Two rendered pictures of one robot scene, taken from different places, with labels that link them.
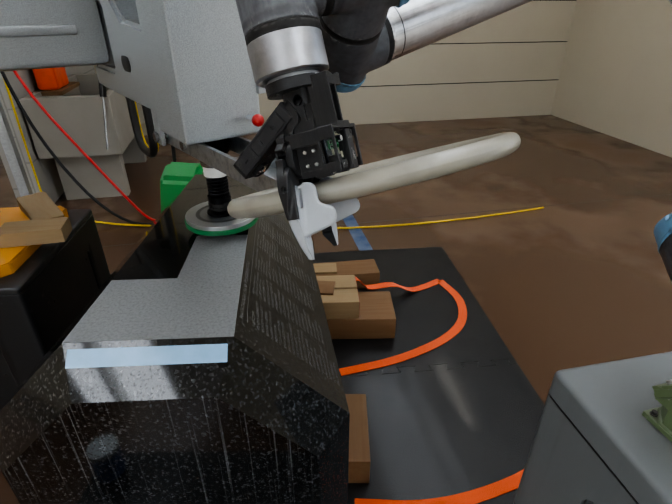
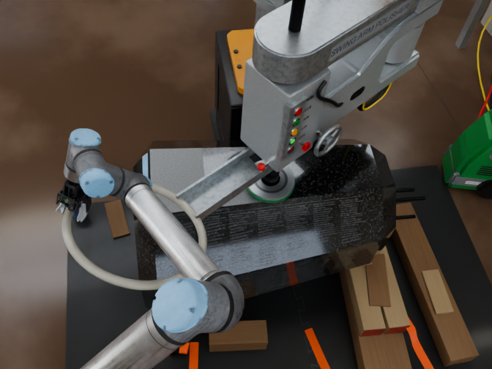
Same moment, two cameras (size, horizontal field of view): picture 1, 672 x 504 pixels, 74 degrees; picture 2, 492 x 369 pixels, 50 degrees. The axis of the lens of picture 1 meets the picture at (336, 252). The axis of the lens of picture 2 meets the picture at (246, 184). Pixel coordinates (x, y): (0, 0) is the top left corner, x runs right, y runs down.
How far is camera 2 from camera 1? 191 cm
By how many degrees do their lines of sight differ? 62
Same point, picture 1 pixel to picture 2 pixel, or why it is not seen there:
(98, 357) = (145, 165)
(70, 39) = not seen: hidden behind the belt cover
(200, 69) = (252, 119)
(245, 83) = (273, 146)
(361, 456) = (212, 339)
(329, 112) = (64, 191)
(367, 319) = (359, 345)
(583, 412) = not seen: outside the picture
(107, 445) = not seen: hidden behind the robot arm
